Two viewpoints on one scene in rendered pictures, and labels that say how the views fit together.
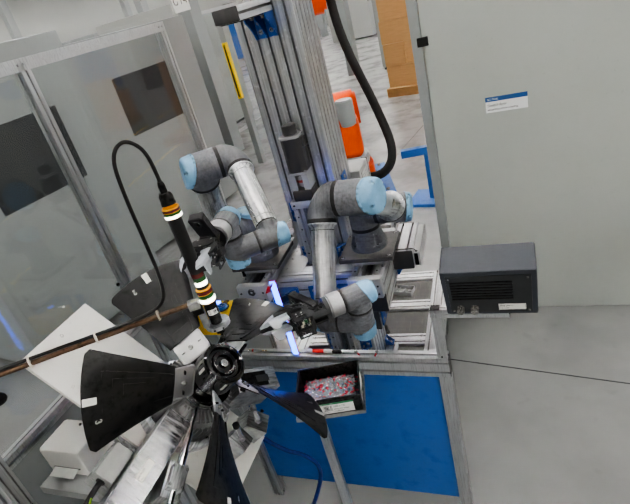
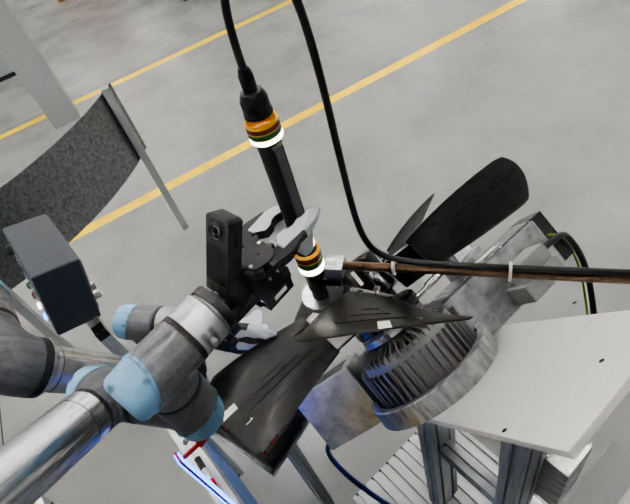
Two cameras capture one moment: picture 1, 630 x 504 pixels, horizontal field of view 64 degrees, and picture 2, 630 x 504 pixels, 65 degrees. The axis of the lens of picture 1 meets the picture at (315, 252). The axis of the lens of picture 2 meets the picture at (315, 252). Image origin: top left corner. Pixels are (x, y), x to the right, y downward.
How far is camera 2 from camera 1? 1.76 m
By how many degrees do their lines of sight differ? 100
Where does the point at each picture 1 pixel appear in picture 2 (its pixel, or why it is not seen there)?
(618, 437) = not seen: hidden behind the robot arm
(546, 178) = not seen: outside the picture
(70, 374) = (592, 334)
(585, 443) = (103, 461)
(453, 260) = (52, 258)
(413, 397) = not seen: hidden behind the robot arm
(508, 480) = (181, 478)
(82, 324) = (573, 408)
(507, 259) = (37, 230)
